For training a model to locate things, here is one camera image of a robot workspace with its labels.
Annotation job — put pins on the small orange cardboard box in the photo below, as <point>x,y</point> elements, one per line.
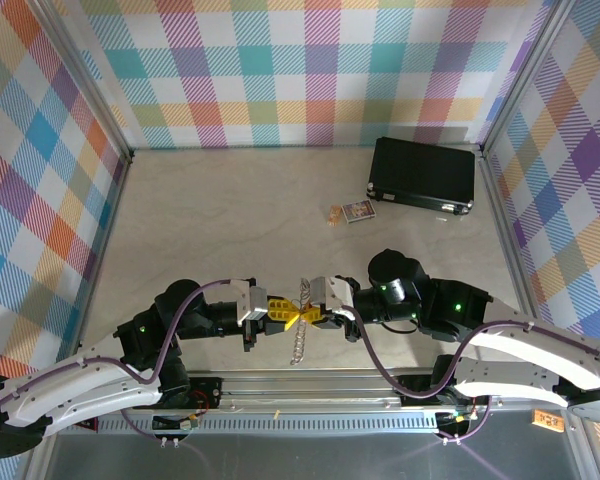
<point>335,216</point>

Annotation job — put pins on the black hard case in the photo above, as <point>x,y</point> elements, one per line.
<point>420,172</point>

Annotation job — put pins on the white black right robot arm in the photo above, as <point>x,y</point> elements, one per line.
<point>520,360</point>

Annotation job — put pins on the red triangle sign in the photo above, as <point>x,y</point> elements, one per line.
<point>91,427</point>

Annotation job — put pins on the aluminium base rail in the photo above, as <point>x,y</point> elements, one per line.
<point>305,390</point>

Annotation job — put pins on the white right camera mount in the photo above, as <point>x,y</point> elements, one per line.
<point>344,292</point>

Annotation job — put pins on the orange paper tag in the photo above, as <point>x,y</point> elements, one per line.
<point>547,421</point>

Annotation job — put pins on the steel key holder with rings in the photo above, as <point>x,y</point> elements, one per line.
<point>298,350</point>

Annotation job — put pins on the perforated metal strip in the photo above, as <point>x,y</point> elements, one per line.
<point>305,425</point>

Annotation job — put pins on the aluminium frame post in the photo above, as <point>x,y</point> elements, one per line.
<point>522,75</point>
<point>87,75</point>

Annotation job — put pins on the colourful playing card box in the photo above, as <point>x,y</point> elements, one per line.
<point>359,211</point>

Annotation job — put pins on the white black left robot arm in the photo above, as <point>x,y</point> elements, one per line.
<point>80,390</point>

